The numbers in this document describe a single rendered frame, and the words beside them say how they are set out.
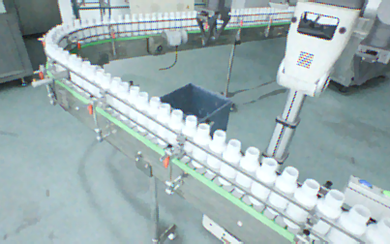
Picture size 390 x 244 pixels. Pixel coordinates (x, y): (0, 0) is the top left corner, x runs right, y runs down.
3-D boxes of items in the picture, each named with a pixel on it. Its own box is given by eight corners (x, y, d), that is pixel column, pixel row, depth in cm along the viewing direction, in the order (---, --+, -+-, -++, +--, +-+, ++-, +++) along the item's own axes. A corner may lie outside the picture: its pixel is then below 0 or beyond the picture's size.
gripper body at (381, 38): (392, 51, 57) (411, 17, 53) (388, 61, 50) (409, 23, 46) (362, 44, 60) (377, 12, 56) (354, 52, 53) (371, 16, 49)
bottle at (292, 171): (282, 200, 78) (298, 164, 69) (287, 217, 73) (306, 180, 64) (263, 199, 78) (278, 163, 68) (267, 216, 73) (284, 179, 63)
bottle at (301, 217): (282, 209, 75) (300, 172, 66) (302, 215, 74) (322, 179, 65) (282, 226, 71) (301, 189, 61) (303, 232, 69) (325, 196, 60)
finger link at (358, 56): (375, 83, 61) (396, 46, 56) (371, 92, 57) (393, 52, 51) (346, 75, 65) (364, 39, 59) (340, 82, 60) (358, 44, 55)
